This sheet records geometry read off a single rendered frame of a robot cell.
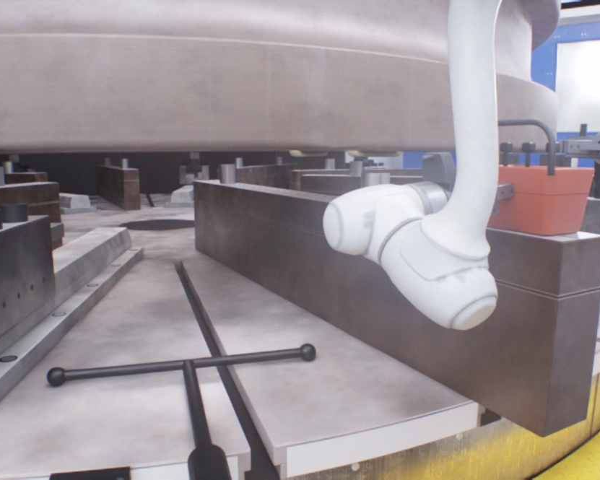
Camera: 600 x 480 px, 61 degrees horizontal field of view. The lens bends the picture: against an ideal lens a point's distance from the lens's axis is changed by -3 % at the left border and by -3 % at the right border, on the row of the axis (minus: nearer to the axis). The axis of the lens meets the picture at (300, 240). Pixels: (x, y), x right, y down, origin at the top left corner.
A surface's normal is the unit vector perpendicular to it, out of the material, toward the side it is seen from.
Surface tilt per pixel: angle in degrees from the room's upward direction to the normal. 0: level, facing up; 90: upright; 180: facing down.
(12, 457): 0
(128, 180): 90
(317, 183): 90
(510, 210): 97
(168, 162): 90
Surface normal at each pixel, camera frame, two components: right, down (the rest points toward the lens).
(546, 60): -0.64, 0.13
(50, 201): 0.96, 0.05
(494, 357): -0.88, 0.07
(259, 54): 0.36, 0.15
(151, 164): 0.77, 0.11
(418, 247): -0.81, -0.09
